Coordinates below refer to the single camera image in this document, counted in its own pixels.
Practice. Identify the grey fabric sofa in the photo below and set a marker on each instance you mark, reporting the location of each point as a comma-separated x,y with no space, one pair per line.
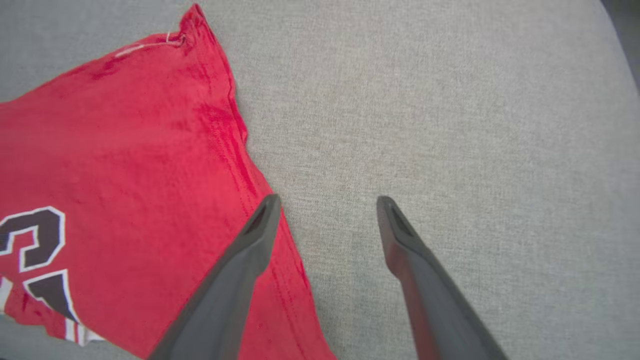
450,125

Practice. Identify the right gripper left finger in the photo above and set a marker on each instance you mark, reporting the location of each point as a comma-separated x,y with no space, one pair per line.
225,300

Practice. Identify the red and white jersey garment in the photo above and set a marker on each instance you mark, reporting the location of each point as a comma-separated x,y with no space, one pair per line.
125,175

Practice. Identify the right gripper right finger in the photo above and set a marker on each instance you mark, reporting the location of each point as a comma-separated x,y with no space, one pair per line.
435,310

